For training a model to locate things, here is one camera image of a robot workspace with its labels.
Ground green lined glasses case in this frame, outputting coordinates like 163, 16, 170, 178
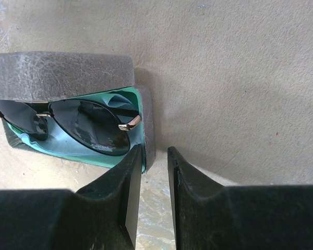
0, 51, 155, 171

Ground aviator sunglasses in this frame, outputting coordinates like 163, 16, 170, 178
0, 99, 141, 156

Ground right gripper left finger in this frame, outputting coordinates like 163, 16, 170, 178
0, 145, 141, 249

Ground light blue cleaning cloth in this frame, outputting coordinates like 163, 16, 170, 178
18, 94, 135, 157

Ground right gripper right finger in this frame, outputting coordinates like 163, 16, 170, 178
167, 147, 313, 249

